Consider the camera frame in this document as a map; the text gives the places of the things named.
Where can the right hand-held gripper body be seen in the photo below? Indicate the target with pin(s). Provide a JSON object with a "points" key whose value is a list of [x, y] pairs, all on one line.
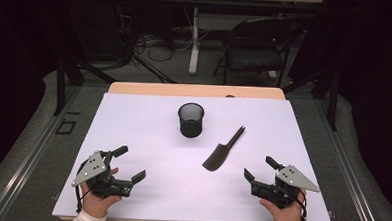
{"points": [[292, 178]]}

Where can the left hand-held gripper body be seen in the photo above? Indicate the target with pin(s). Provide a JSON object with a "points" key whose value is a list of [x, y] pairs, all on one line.
{"points": [[93, 167]]}

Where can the black comb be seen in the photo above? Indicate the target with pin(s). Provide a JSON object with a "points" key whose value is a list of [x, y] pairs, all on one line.
{"points": [[217, 158]]}

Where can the black mesh cup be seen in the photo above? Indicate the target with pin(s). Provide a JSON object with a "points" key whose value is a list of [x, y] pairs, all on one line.
{"points": [[190, 125]]}

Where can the person's left hand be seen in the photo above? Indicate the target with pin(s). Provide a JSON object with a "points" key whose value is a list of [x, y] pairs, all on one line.
{"points": [[96, 205]]}

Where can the person's right hand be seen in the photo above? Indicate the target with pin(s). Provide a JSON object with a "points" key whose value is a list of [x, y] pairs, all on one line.
{"points": [[289, 218]]}

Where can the white table board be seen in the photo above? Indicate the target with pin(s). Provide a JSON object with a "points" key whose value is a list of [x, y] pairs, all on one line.
{"points": [[167, 189]]}

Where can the black metal stand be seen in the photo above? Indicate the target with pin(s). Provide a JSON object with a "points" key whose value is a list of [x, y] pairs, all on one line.
{"points": [[60, 84], [333, 103]]}

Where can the wooden table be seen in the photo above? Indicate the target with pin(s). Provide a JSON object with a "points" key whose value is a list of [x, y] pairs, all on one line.
{"points": [[185, 90]]}

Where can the black folding chair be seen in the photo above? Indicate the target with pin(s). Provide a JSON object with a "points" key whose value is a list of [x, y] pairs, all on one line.
{"points": [[253, 58]]}

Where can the white-legged desk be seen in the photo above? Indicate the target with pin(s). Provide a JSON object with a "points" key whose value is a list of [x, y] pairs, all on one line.
{"points": [[194, 57]]}

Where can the aluminium floor rail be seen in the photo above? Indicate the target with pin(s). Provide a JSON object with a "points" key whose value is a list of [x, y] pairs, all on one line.
{"points": [[32, 153], [345, 163]]}

